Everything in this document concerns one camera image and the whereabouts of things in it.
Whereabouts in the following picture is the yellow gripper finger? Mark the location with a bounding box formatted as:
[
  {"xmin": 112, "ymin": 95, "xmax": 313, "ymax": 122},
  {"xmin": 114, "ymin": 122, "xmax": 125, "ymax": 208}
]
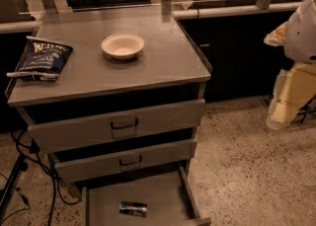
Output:
[
  {"xmin": 266, "ymin": 63, "xmax": 316, "ymax": 130},
  {"xmin": 264, "ymin": 22, "xmax": 287, "ymax": 46}
]

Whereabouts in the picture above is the blue silver redbull can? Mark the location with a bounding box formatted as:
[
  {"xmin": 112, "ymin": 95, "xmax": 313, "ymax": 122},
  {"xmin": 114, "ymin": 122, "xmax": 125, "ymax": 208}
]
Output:
[{"xmin": 119, "ymin": 201, "xmax": 148, "ymax": 217}]

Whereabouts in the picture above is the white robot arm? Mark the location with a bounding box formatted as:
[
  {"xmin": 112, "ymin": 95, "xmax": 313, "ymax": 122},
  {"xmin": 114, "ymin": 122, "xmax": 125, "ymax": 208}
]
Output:
[{"xmin": 264, "ymin": 0, "xmax": 316, "ymax": 130}]

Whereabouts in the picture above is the grey top drawer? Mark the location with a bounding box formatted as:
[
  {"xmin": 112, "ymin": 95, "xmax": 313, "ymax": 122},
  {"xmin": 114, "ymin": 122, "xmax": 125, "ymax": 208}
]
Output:
[{"xmin": 19, "ymin": 99, "xmax": 205, "ymax": 153}]

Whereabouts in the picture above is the grey middle drawer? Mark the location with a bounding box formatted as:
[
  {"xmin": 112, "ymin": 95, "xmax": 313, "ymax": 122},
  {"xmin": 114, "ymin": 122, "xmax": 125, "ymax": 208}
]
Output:
[{"xmin": 55, "ymin": 139, "xmax": 198, "ymax": 183}]

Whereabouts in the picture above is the grey open bottom drawer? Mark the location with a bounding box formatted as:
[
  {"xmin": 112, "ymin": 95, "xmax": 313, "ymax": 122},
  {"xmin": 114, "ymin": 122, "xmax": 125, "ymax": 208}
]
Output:
[{"xmin": 81, "ymin": 163, "xmax": 211, "ymax": 226}]

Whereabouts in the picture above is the grey drawer cabinet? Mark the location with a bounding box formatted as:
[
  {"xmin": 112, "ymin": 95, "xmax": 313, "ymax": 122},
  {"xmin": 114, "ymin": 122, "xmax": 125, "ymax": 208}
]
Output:
[{"xmin": 4, "ymin": 4, "xmax": 213, "ymax": 226}]

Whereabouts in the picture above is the white paper bowl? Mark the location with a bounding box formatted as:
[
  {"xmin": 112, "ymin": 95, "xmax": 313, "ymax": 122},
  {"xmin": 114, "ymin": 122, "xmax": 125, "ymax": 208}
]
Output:
[{"xmin": 101, "ymin": 34, "xmax": 145, "ymax": 60}]

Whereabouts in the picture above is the blue kettle chips bag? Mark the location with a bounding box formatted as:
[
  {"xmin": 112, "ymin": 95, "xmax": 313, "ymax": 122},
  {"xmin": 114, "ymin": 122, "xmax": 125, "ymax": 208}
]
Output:
[{"xmin": 7, "ymin": 37, "xmax": 73, "ymax": 81}]

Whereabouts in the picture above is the black tripod leg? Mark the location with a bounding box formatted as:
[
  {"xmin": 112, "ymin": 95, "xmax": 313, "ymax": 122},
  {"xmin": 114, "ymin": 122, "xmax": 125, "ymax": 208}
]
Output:
[{"xmin": 0, "ymin": 155, "xmax": 26, "ymax": 214}]

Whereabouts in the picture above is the black floor cable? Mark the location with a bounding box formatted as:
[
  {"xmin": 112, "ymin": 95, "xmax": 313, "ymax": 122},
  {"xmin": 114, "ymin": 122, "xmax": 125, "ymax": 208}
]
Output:
[{"xmin": 0, "ymin": 129, "xmax": 82, "ymax": 226}]

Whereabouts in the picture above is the white horizontal rail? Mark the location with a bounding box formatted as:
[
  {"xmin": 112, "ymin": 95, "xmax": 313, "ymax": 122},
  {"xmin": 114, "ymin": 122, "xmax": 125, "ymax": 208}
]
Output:
[{"xmin": 0, "ymin": 2, "xmax": 300, "ymax": 34}]

